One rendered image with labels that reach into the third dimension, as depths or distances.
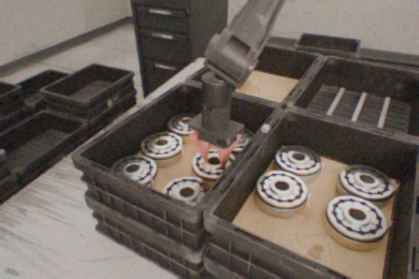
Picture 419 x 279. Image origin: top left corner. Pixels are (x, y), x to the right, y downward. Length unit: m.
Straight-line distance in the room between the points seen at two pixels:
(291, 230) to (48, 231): 0.56
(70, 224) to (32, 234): 0.08
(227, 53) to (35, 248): 0.60
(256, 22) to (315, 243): 0.39
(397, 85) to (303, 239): 0.67
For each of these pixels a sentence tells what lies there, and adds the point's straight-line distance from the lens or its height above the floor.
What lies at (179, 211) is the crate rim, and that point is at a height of 0.92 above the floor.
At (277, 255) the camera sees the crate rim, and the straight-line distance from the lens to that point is 0.48.
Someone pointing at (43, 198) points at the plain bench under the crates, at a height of 0.70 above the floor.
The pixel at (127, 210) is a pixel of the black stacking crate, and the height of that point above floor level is 0.84.
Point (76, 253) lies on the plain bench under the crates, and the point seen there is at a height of 0.70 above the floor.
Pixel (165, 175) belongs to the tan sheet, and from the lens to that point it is 0.73.
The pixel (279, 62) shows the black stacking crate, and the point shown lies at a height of 0.88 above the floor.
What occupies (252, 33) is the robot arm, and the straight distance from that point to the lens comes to 0.53.
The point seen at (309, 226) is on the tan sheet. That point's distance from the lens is 0.65.
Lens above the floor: 1.31
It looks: 36 degrees down
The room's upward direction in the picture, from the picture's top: straight up
